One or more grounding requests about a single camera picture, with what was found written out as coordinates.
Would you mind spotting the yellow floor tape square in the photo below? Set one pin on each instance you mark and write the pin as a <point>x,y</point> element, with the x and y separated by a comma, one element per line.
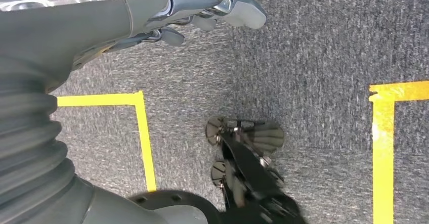
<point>382,155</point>
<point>145,142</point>

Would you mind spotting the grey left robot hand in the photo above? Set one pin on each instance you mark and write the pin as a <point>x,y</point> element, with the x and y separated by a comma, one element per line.
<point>67,31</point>

